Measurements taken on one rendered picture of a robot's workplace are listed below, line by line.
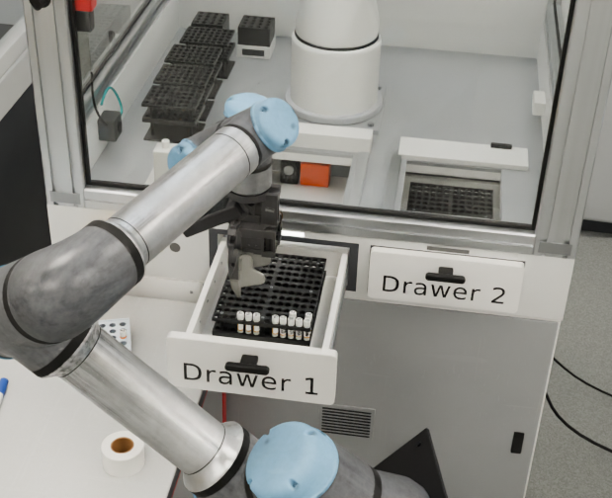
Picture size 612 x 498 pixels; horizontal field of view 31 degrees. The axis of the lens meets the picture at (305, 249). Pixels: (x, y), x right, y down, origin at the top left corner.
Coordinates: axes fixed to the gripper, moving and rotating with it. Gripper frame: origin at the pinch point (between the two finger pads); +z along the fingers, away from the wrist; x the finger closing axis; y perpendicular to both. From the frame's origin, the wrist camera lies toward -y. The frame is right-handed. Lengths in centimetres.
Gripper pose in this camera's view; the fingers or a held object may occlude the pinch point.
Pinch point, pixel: (236, 284)
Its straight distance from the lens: 189.0
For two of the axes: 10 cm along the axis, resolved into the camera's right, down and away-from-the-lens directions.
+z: -0.3, 8.3, 5.6
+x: 1.4, -5.5, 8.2
